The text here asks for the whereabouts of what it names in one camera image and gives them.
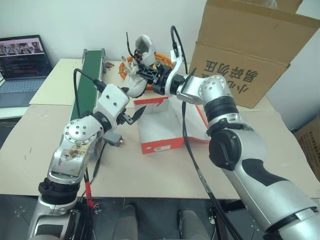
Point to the small printed cardboard box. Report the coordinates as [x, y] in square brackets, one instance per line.
[310, 150]

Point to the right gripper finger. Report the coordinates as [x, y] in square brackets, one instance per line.
[147, 69]
[152, 78]

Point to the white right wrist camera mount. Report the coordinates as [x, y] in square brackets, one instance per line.
[170, 82]

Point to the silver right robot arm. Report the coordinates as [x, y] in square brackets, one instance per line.
[250, 150]

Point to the dark grey rounded shape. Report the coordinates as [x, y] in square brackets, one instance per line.
[128, 222]

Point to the open laptop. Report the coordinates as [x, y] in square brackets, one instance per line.
[22, 67]

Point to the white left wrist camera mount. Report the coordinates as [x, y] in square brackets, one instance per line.
[112, 100]

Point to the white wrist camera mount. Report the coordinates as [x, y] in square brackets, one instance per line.
[112, 100]
[170, 82]

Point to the large printed cardboard box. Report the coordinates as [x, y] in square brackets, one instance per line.
[250, 50]

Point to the small metal clip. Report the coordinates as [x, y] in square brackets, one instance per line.
[98, 208]

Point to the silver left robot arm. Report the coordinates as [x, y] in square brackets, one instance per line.
[75, 130]

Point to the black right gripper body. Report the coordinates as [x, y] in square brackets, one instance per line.
[160, 86]

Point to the small brown picture card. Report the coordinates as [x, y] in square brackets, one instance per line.
[109, 66]

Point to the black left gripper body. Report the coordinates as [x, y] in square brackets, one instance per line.
[121, 118]

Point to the red cartoon dog shoebox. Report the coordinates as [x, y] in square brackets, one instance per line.
[160, 120]

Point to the grey conveyor motor box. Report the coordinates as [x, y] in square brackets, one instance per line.
[112, 139]

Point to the orange woven basket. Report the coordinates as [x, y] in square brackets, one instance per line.
[162, 57]

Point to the green conveyor belt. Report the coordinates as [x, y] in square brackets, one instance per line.
[87, 82]

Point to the white lace-up shoe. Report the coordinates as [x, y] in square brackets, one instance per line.
[147, 50]

